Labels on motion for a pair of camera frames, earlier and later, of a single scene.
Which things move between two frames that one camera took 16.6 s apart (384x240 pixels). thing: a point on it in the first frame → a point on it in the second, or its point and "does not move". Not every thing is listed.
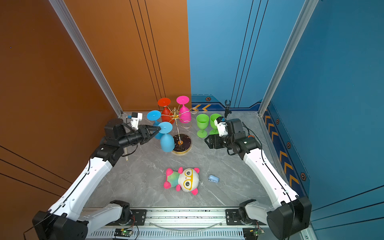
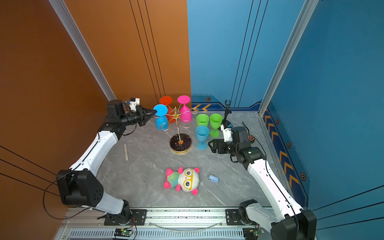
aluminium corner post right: [307, 12] does not move
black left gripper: [143, 130] → [141, 112]
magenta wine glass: [185, 113] does not move
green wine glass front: [202, 120] does not move
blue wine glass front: [167, 140] → [202, 133]
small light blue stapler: [213, 179] does not move
